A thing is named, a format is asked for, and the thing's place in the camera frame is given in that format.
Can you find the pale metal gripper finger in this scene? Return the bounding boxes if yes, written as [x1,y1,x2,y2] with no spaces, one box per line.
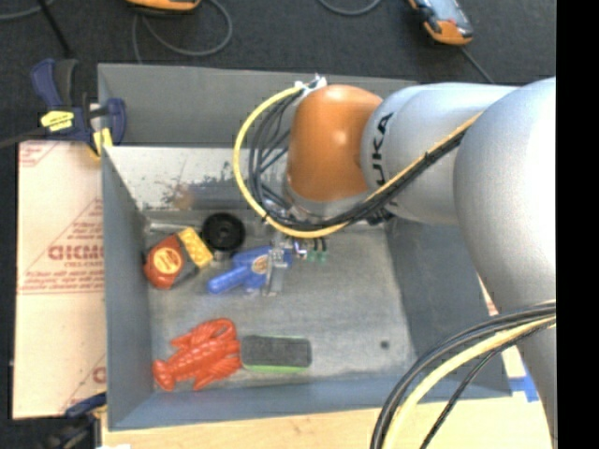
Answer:
[272,246,289,295]
[261,250,276,297]

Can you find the blue plastic toy tool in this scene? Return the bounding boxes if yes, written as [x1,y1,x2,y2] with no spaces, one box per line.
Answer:
[206,244,295,297]

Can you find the grey metal bin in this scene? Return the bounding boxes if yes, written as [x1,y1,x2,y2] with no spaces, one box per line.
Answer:
[96,62,512,432]

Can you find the black round disc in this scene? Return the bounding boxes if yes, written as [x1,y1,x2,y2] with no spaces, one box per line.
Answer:
[200,212,247,253]

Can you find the green sponge with dark pad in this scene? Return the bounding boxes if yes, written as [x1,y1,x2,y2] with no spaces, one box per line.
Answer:
[240,334,314,375]

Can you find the yellow textured block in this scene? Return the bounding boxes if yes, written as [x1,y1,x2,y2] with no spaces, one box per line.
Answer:
[178,226,214,269]

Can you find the red toy lobster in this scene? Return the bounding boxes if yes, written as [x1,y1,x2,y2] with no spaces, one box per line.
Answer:
[151,317,243,393]

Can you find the brown cardboard board, red print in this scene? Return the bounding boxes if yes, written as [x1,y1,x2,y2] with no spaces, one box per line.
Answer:
[11,138,108,420]

